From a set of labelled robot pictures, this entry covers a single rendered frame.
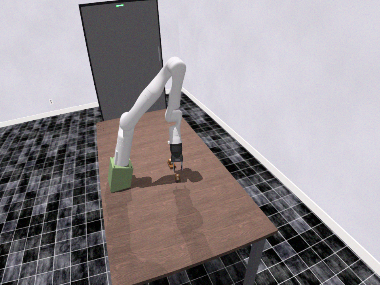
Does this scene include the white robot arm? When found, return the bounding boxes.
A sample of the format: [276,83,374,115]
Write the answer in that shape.
[114,57,186,167]

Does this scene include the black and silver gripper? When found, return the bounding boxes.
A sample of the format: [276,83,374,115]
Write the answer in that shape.
[168,135,183,171]

